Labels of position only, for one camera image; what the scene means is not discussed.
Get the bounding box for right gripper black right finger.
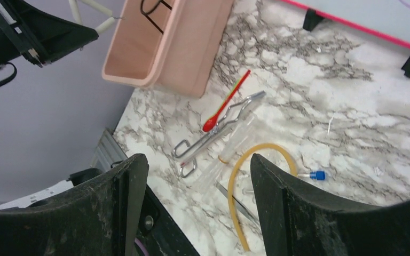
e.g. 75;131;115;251
250;154;410;255

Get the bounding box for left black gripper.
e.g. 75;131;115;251
0;1;99;67

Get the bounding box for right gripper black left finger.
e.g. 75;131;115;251
0;154;149;255

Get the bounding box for clear glass test tubes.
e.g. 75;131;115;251
194;115;259;195

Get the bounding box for metal crucible tongs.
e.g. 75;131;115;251
171;90;266;178

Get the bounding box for black wire tripod stand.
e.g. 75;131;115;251
140;0;175;35

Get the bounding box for pink plastic bin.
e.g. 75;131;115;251
102;0;234;98

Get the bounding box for black metal rod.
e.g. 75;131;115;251
215;182;261;229

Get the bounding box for yellow rubber tube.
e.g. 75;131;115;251
227;142;299;253

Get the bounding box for red plastic spatula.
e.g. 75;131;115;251
202;70;251;132

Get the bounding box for pink framed whiteboard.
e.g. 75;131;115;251
286;0;410;49

